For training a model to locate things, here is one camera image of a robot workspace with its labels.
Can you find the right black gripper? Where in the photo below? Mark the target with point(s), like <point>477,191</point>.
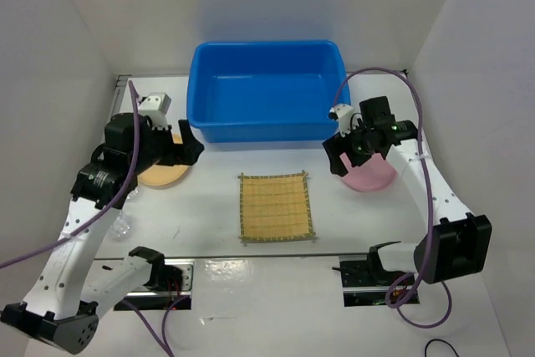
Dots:
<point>335,145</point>

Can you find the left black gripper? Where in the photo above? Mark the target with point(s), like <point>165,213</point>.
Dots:
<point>189,152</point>

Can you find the pink plastic plate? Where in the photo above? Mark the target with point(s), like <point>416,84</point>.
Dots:
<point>374,175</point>

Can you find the bamboo woven mat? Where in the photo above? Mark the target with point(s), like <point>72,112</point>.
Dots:
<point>275,208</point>

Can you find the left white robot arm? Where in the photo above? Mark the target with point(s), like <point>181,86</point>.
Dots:
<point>63,309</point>

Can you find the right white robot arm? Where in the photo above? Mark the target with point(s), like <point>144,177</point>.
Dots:
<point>456,240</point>

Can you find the blue plastic bin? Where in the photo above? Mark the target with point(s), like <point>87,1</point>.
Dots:
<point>265,91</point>

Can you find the orange plastic plate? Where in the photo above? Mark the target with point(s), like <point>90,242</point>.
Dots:
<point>162,176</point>

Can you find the clear plastic cup near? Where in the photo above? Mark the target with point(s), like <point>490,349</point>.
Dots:
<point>121,228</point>

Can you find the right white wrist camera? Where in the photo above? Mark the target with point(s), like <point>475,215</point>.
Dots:
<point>343,114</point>

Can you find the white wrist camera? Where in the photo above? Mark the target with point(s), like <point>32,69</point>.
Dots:
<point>155,106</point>
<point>343,114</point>

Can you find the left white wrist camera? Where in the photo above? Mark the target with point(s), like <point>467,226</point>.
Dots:
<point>155,106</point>

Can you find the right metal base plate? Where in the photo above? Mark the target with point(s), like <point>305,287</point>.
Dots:
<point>361,287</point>

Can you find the metal base plate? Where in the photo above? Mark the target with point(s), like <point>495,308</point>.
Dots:
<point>175,292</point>
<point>361,287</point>

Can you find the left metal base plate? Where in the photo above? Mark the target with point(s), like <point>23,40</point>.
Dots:
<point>175,292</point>

